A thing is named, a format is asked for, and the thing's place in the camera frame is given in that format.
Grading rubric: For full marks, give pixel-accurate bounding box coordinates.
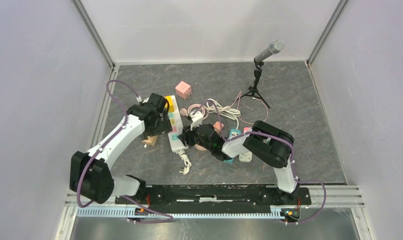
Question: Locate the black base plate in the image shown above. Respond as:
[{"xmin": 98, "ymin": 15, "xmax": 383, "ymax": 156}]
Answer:
[{"xmin": 132, "ymin": 184, "xmax": 312, "ymax": 214}]

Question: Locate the grey microphone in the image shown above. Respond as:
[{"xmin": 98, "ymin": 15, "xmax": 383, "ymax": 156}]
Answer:
[{"xmin": 254, "ymin": 39, "xmax": 285, "ymax": 63}]

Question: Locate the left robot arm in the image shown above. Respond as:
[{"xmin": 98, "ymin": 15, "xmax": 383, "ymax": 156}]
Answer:
[{"xmin": 69, "ymin": 93, "xmax": 173, "ymax": 204}]

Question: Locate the white plug adapter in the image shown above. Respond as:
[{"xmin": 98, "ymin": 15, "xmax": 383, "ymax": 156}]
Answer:
[{"xmin": 238, "ymin": 151, "xmax": 253, "ymax": 163}]

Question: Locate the round pink socket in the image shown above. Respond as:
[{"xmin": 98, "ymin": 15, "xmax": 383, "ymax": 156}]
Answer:
[{"xmin": 194, "ymin": 144, "xmax": 207, "ymax": 151}]

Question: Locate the teal power strip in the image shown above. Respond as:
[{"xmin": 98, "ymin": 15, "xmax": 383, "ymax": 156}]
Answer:
[{"xmin": 224, "ymin": 128, "xmax": 241, "ymax": 164}]

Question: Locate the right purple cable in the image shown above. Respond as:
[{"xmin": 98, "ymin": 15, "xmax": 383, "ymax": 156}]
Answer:
[{"xmin": 198, "ymin": 99, "xmax": 328, "ymax": 226}]

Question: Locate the white power strip cord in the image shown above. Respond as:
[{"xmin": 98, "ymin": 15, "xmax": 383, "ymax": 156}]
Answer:
[{"xmin": 177, "ymin": 149, "xmax": 192, "ymax": 175}]

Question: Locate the black tripod stand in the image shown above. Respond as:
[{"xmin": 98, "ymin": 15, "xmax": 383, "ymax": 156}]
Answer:
[{"xmin": 237, "ymin": 61, "xmax": 271, "ymax": 109}]

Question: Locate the yellow cube plug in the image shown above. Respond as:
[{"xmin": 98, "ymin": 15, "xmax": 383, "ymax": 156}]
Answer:
[{"xmin": 165, "ymin": 95, "xmax": 175, "ymax": 113}]

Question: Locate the white power strip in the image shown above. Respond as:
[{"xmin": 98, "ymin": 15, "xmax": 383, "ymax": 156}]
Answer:
[{"xmin": 168, "ymin": 95, "xmax": 188, "ymax": 153}]

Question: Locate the pink cube plug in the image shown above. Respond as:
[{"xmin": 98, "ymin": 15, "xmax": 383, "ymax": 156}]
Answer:
[{"xmin": 175, "ymin": 81, "xmax": 192, "ymax": 100}]

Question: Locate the orange cube plug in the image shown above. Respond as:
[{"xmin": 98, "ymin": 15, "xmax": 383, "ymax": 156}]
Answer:
[{"xmin": 141, "ymin": 135, "xmax": 158, "ymax": 148}]

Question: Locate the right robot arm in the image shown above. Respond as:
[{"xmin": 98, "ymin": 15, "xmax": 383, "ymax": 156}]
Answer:
[{"xmin": 178, "ymin": 120, "xmax": 299, "ymax": 204}]

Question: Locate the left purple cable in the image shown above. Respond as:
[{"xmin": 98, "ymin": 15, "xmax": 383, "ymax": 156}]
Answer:
[{"xmin": 76, "ymin": 80, "xmax": 174, "ymax": 225}]

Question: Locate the white coiled cable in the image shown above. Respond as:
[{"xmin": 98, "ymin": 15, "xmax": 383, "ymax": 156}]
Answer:
[{"xmin": 206, "ymin": 97, "xmax": 242, "ymax": 130}]

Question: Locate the pink cable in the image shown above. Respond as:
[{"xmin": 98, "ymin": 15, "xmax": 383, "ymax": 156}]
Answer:
[{"xmin": 179, "ymin": 91, "xmax": 270, "ymax": 126}]

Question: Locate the purple cable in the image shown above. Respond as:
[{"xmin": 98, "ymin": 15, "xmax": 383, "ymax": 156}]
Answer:
[
  {"xmin": 76, "ymin": 80, "xmax": 174, "ymax": 225},
  {"xmin": 198, "ymin": 99, "xmax": 328, "ymax": 226}
]

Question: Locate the small pink plug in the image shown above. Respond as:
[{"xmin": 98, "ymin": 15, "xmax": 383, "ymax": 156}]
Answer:
[{"xmin": 213, "ymin": 121, "xmax": 224, "ymax": 133}]

